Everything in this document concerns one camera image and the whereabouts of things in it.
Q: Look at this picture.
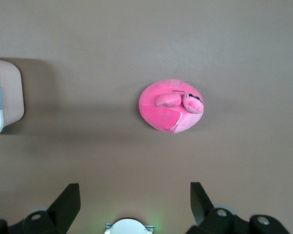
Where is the pink plush toy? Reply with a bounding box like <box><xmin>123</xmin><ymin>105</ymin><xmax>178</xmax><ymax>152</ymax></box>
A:
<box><xmin>138</xmin><ymin>78</ymin><xmax>205</xmax><ymax>134</ymax></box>

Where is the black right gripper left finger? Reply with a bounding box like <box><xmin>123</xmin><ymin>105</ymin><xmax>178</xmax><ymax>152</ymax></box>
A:
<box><xmin>22</xmin><ymin>183</ymin><xmax>81</xmax><ymax>234</ymax></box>

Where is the pink plastic box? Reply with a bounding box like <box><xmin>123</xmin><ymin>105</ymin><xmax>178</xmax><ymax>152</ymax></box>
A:
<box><xmin>0</xmin><ymin>58</ymin><xmax>25</xmax><ymax>134</ymax></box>

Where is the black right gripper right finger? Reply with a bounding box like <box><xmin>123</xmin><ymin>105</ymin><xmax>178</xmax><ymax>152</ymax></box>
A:
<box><xmin>186</xmin><ymin>181</ymin><xmax>251</xmax><ymax>234</ymax></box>

